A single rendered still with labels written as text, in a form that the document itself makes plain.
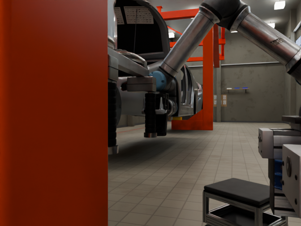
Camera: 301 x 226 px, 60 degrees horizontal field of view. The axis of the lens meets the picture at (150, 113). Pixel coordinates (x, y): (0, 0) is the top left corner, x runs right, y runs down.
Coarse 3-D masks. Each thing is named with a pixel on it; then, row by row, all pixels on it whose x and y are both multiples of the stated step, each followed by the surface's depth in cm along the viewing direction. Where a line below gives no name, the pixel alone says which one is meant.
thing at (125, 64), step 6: (108, 48) 58; (114, 54) 62; (120, 54) 66; (120, 60) 66; (126, 60) 70; (120, 66) 67; (126, 66) 70; (132, 66) 74; (138, 66) 80; (126, 72) 77; (132, 72) 77; (138, 72) 80; (144, 72) 86
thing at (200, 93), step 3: (198, 84) 1073; (198, 87) 1243; (201, 87) 1052; (198, 90) 965; (201, 90) 1019; (198, 93) 940; (201, 93) 950; (198, 96) 936; (201, 96) 948; (198, 99) 932; (201, 99) 945; (198, 102) 931; (201, 102) 944; (198, 105) 931; (201, 105) 944; (198, 108) 933; (201, 108) 946; (198, 111) 935
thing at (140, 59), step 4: (120, 52) 76; (124, 52) 76; (128, 52) 77; (128, 56) 77; (132, 56) 78; (136, 56) 79; (140, 56) 83; (132, 60) 79; (136, 60) 80; (140, 60) 82; (144, 60) 86; (140, 64) 85; (144, 64) 86
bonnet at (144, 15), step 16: (128, 0) 370; (144, 0) 359; (128, 16) 392; (144, 16) 387; (160, 16) 381; (128, 32) 413; (144, 32) 407; (160, 32) 400; (128, 48) 428; (144, 48) 422; (160, 48) 415
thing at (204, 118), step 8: (208, 32) 422; (208, 40) 422; (208, 48) 423; (208, 56) 423; (208, 64) 423; (208, 72) 423; (208, 80) 423; (208, 88) 423; (208, 96) 423; (208, 104) 423; (200, 112) 428; (208, 112) 423; (176, 120) 437; (184, 120) 434; (192, 120) 431; (200, 120) 427; (208, 120) 423; (176, 128) 437; (184, 128) 434; (192, 128) 430; (200, 128) 427; (208, 128) 424
